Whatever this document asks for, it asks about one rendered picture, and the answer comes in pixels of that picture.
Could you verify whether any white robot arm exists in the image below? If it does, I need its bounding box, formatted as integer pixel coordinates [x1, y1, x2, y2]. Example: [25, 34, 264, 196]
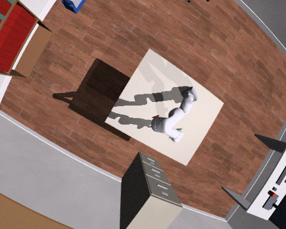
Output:
[151, 92, 194, 143]

